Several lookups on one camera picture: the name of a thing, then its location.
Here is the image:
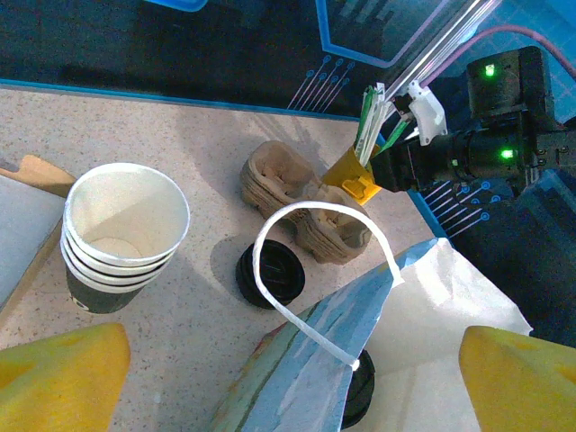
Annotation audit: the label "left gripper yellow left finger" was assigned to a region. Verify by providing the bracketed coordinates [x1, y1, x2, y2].
[0, 322, 131, 432]

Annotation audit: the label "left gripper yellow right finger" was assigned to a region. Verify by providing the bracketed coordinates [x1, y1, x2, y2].
[458, 326, 576, 432]

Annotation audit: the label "printed paper bag white handles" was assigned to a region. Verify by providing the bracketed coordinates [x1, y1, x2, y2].
[209, 201, 535, 432]

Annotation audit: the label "black plastic cup lid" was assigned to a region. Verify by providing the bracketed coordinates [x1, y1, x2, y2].
[340, 348, 376, 431]

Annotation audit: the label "yellow straw holder cup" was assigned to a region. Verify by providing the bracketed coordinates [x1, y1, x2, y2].
[321, 146, 383, 206]

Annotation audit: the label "stack of black cup lids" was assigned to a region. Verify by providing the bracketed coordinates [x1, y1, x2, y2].
[235, 238, 307, 311]

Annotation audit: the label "white paper napkin stack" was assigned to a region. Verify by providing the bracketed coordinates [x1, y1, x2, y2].
[0, 173, 67, 307]

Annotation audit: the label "stack of paper cups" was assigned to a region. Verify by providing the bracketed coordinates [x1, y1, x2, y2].
[59, 162, 191, 315]

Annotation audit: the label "brown cardboard tray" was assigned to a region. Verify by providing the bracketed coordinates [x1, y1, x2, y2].
[0, 154, 77, 316]

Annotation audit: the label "aluminium frame post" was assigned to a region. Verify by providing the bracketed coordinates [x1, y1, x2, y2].
[384, 0, 503, 103]

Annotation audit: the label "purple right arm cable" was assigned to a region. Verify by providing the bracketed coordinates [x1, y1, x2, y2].
[422, 24, 576, 86]

